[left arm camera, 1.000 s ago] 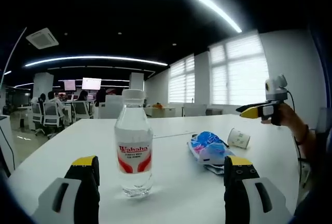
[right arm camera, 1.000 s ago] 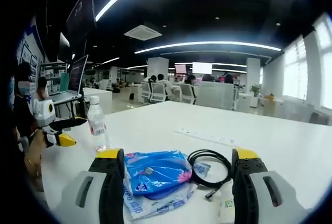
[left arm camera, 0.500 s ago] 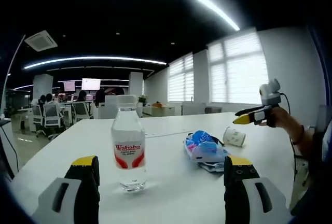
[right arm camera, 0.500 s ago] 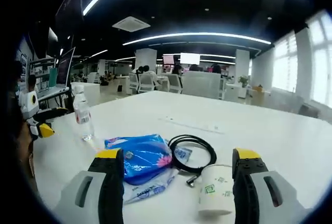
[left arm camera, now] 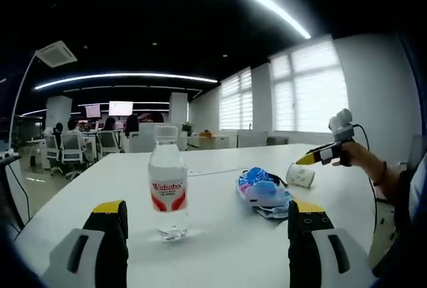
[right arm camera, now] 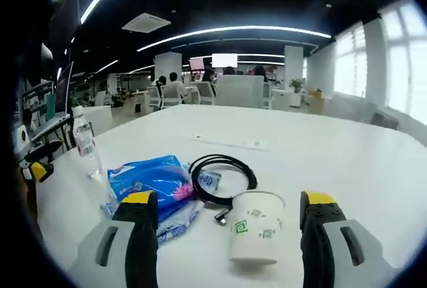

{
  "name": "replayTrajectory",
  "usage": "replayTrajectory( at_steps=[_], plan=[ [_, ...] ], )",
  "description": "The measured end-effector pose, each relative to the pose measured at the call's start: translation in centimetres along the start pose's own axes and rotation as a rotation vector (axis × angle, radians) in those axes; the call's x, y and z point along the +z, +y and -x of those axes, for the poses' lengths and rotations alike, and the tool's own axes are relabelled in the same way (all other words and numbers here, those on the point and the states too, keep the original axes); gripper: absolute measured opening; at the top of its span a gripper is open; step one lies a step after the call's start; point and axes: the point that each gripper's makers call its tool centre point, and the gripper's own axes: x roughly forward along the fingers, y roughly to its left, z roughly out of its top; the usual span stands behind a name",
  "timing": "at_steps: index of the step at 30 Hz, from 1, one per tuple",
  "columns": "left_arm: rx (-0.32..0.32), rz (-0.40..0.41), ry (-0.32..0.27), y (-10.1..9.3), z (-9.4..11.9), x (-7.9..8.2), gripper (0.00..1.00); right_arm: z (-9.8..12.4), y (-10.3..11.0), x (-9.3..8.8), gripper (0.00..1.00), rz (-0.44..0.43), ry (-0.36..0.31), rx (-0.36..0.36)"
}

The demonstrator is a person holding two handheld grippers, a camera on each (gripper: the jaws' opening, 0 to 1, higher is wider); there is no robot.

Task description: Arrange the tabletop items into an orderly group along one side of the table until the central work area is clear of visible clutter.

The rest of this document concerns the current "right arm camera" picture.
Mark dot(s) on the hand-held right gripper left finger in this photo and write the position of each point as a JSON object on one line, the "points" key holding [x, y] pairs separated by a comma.
{"points": [[133, 254]]}

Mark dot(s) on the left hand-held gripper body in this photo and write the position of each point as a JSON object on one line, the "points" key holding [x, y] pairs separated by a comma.
{"points": [[22, 138]]}

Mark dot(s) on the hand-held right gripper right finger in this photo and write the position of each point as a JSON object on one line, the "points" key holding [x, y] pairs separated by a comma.
{"points": [[320, 254]]}

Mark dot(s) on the clear water bottle item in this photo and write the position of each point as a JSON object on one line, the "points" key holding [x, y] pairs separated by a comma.
{"points": [[85, 138]]}

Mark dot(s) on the clear bag with blue pad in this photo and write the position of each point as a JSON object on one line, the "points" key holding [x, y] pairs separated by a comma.
{"points": [[180, 221]]}

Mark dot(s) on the white paper cup item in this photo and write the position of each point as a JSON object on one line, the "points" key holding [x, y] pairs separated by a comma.
{"points": [[255, 228]]}

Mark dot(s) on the blue tissue pack item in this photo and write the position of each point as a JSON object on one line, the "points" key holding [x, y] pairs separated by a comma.
{"points": [[153, 174]]}

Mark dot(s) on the teal item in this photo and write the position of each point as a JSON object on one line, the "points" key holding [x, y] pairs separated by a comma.
{"points": [[50, 108]]}

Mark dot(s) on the white chair back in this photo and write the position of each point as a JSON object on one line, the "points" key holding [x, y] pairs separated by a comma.
{"points": [[98, 121], [239, 90]]}

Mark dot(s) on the open laptop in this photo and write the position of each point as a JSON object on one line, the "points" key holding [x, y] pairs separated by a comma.
{"points": [[64, 88]]}

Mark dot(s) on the white table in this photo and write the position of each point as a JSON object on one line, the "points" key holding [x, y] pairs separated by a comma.
{"points": [[317, 154]]}

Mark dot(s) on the black bag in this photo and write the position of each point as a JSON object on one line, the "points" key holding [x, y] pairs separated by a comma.
{"points": [[138, 108]]}

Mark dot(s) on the white mesh office chair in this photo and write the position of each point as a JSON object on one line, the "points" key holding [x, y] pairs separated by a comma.
{"points": [[171, 96], [153, 96], [205, 93]]}

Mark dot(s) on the grey chair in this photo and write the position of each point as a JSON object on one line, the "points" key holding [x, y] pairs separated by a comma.
{"points": [[385, 120]]}

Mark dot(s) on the white pillar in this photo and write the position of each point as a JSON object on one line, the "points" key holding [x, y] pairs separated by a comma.
{"points": [[167, 64], [293, 63]]}

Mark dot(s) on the white cabinet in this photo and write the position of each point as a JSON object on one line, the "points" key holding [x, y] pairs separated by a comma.
{"points": [[287, 98]]}

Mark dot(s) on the orange item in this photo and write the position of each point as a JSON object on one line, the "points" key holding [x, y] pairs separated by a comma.
{"points": [[317, 91]]}

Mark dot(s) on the ceiling air conditioner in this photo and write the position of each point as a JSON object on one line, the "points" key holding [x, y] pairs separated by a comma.
{"points": [[146, 23]]}

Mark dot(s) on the potted plant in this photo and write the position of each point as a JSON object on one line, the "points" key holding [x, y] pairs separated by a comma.
{"points": [[296, 84]]}

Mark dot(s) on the pink monitor screen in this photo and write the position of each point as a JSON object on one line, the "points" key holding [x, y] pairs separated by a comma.
{"points": [[197, 64]]}

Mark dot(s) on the narrow window with blinds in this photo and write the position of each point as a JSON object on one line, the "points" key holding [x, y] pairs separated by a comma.
{"points": [[350, 61]]}

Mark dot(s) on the white monitor screen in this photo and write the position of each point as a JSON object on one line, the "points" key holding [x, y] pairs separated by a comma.
{"points": [[224, 60]]}

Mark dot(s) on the large window with blinds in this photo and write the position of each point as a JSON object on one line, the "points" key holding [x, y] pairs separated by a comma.
{"points": [[407, 61]]}

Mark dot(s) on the curved ceiling light strip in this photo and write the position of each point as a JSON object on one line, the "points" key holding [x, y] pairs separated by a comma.
{"points": [[233, 29]]}

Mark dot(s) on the dark wall screen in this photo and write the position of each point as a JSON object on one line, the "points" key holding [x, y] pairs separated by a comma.
{"points": [[65, 18]]}

